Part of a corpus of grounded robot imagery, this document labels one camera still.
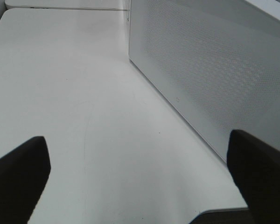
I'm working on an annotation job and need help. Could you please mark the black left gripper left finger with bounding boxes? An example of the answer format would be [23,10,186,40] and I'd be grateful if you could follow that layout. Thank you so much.
[0,136,51,224]

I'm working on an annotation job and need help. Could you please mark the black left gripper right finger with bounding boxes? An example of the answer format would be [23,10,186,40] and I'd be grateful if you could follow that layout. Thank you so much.
[227,130,280,224]

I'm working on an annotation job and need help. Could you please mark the white microwave door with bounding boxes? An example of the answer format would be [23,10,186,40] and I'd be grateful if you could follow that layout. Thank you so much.
[129,0,280,160]

